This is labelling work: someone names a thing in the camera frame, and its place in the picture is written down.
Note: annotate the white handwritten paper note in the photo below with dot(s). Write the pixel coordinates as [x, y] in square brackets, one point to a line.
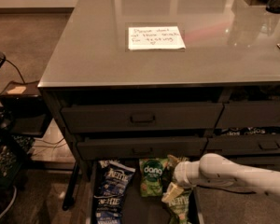
[144, 38]

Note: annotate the top left grey drawer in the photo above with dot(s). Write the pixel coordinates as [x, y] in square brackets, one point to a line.
[140, 117]

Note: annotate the grey cabinet with glossy top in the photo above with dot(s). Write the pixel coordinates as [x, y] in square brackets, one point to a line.
[231, 55]

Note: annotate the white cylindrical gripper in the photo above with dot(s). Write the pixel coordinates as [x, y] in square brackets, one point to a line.
[179, 174]

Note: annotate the green Dang rice chip bag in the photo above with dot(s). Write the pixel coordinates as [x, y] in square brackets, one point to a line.
[151, 174]

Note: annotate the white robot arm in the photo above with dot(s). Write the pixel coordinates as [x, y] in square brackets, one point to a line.
[215, 170]

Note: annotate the blue kettle chip bag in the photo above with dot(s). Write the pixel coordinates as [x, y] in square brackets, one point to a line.
[116, 179]
[108, 209]

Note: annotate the lower green Kettle chip bag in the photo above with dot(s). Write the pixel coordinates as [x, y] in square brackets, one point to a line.
[178, 207]

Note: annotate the dark snack bags in drawer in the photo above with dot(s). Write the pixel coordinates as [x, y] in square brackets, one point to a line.
[247, 131]

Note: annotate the top right grey drawer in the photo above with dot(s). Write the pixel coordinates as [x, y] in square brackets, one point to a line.
[250, 114]

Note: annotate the upper green Kettle chip bag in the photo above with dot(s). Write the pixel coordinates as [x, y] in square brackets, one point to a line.
[173, 161]

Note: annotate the open bottom left drawer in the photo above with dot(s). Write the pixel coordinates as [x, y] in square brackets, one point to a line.
[136, 209]

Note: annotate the black box with tan label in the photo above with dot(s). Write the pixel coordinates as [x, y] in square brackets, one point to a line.
[29, 113]

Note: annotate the middle left grey drawer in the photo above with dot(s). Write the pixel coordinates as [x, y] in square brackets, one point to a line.
[138, 148]

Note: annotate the middle right grey drawer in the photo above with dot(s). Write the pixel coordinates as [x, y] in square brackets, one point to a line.
[244, 145]

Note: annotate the dark crate of items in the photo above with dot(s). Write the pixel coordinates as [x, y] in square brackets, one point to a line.
[13, 154]

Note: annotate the lower blue Kettle chip bag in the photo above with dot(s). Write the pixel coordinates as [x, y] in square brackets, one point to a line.
[108, 209]

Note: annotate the upper blue Kettle chip bag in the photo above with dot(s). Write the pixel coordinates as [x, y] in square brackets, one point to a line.
[116, 179]

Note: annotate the green kettle chip bag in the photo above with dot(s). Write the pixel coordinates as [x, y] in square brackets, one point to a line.
[173, 161]
[178, 207]

